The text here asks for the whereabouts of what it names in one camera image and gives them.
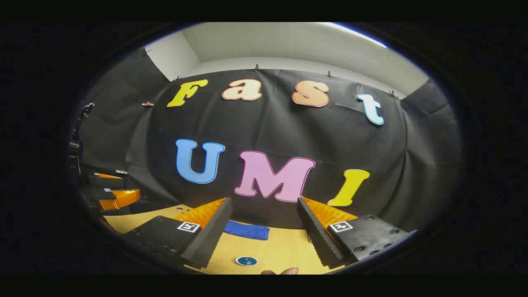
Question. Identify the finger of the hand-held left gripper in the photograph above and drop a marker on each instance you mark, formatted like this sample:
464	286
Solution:
105	181
119	199

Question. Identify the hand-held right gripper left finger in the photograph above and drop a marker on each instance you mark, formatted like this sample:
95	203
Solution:
212	235

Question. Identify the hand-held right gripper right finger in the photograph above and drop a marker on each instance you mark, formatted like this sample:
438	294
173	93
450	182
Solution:
317	235

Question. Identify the teal teacup lid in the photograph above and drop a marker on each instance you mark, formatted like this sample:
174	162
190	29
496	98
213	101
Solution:
246	260

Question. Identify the blue folded towel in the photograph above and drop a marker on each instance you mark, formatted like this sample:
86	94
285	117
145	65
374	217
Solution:
247	230

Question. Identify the black backdrop cloth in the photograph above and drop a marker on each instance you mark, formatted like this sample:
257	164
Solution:
268	132

